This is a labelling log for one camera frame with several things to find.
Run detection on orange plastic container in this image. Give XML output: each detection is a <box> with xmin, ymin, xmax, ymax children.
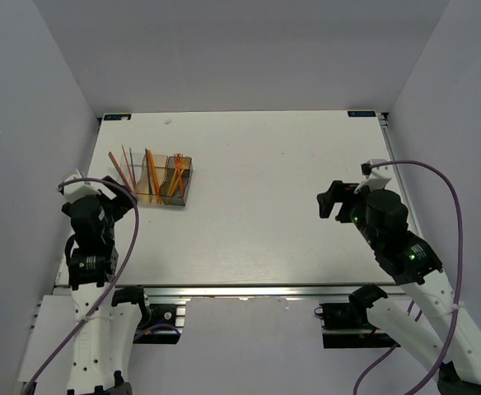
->
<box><xmin>133</xmin><ymin>152</ymin><xmax>168</xmax><ymax>205</ymax></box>

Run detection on right blue corner label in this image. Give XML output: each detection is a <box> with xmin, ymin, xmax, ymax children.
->
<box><xmin>347</xmin><ymin>110</ymin><xmax>376</xmax><ymax>118</ymax></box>

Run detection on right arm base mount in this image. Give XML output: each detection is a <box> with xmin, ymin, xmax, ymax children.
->
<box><xmin>314</xmin><ymin>284</ymin><xmax>398</xmax><ymax>350</ymax></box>

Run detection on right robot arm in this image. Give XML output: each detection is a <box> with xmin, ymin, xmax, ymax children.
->
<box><xmin>316</xmin><ymin>180</ymin><xmax>481</xmax><ymax>394</ymax></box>

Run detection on red-orange fork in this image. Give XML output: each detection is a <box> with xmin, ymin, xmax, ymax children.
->
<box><xmin>174</xmin><ymin>153</ymin><xmax>184</xmax><ymax>196</ymax></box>

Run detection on purple cable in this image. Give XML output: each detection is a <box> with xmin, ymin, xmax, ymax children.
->
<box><xmin>20</xmin><ymin>177</ymin><xmax>141</xmax><ymax>395</ymax></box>
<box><xmin>353</xmin><ymin>159</ymin><xmax>465</xmax><ymax>395</ymax></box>

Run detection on orange knife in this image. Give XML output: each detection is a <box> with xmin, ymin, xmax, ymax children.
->
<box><xmin>149</xmin><ymin>151</ymin><xmax>163</xmax><ymax>205</ymax></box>

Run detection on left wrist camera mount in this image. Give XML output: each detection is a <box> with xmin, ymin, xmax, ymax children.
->
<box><xmin>57</xmin><ymin>181</ymin><xmax>100</xmax><ymax>203</ymax></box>

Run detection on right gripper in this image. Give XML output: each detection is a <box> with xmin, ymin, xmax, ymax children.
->
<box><xmin>315</xmin><ymin>181</ymin><xmax>381</xmax><ymax>250</ymax></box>

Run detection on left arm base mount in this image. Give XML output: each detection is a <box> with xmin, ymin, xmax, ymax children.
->
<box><xmin>111</xmin><ymin>286</ymin><xmax>181</xmax><ymax>345</ymax></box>

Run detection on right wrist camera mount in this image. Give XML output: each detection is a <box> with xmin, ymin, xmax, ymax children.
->
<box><xmin>354</xmin><ymin>159</ymin><xmax>394</xmax><ymax>194</ymax></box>

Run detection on orange fork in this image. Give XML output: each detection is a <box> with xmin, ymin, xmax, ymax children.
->
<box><xmin>167</xmin><ymin>167</ymin><xmax>178</xmax><ymax>197</ymax></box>

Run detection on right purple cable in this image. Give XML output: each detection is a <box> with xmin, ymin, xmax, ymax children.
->
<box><xmin>353</xmin><ymin>159</ymin><xmax>465</xmax><ymax>395</ymax></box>

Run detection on aluminium table rail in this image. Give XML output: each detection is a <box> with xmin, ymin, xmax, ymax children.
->
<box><xmin>54</xmin><ymin>283</ymin><xmax>406</xmax><ymax>300</ymax></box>

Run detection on red chopstick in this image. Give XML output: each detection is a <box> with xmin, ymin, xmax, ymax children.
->
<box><xmin>121</xmin><ymin>145</ymin><xmax>134</xmax><ymax>191</ymax></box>
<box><xmin>108</xmin><ymin>151</ymin><xmax>133</xmax><ymax>192</ymax></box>

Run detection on dark teal chopstick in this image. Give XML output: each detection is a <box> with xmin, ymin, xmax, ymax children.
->
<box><xmin>128</xmin><ymin>148</ymin><xmax>137</xmax><ymax>192</ymax></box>

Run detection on clear plastic container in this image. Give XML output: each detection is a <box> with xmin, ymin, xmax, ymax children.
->
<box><xmin>119</xmin><ymin>151</ymin><xmax>148</xmax><ymax>195</ymax></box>

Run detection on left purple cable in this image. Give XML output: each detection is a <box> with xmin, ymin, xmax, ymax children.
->
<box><xmin>20</xmin><ymin>177</ymin><xmax>141</xmax><ymax>395</ymax></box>

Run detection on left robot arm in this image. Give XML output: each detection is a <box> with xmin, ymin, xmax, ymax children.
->
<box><xmin>61</xmin><ymin>176</ymin><xmax>151</xmax><ymax>394</ymax></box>

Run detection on blue plastic knife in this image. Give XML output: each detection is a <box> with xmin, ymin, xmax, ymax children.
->
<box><xmin>145</xmin><ymin>151</ymin><xmax>154</xmax><ymax>200</ymax></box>

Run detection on dark grey plastic container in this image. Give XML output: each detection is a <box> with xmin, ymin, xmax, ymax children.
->
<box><xmin>160</xmin><ymin>154</ymin><xmax>193</xmax><ymax>207</ymax></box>

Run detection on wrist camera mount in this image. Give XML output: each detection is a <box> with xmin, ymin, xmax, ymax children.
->
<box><xmin>57</xmin><ymin>181</ymin><xmax>100</xmax><ymax>203</ymax></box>
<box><xmin>354</xmin><ymin>159</ymin><xmax>394</xmax><ymax>194</ymax></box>

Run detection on red-orange knife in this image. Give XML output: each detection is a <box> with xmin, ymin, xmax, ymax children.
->
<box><xmin>145</xmin><ymin>149</ymin><xmax>161</xmax><ymax>204</ymax></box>

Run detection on left blue corner label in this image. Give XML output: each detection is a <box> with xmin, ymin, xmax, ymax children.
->
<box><xmin>103</xmin><ymin>114</ymin><xmax>132</xmax><ymax>122</ymax></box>

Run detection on blue corner label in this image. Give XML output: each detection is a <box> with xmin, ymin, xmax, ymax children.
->
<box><xmin>103</xmin><ymin>114</ymin><xmax>132</xmax><ymax>122</ymax></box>
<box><xmin>347</xmin><ymin>110</ymin><xmax>376</xmax><ymax>118</ymax></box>

